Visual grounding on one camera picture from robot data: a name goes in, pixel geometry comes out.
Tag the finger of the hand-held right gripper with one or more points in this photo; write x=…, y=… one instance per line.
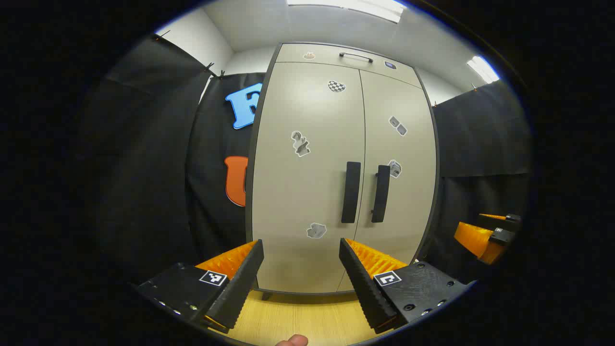
x=499, y=220
x=473, y=238

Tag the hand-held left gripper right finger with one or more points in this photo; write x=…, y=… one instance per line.
x=360, y=283

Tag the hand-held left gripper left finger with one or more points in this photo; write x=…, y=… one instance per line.
x=241, y=287

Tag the beige shoe cabinet door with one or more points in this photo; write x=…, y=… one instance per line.
x=408, y=206
x=298, y=192

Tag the beige double-door shoe cabinet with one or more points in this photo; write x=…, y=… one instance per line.
x=249, y=192

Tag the beige cabinet drawer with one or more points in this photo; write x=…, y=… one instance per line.
x=331, y=55

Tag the black backdrop cloth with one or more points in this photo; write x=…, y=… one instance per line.
x=480, y=134
x=144, y=168

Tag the small ceiling light panel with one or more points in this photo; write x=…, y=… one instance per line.
x=483, y=69

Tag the large ceiling light panel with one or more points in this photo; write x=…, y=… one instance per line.
x=346, y=8

